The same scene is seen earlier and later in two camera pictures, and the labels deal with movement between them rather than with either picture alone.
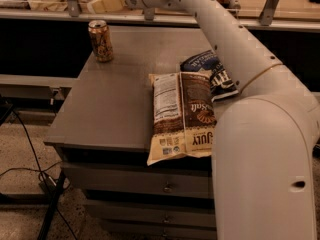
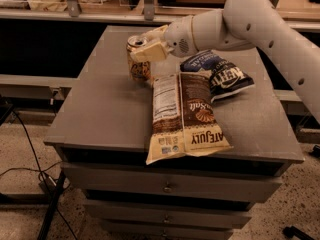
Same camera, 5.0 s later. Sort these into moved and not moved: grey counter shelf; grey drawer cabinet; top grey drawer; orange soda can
Moved: orange soda can
Not moved: grey counter shelf; top grey drawer; grey drawer cabinet
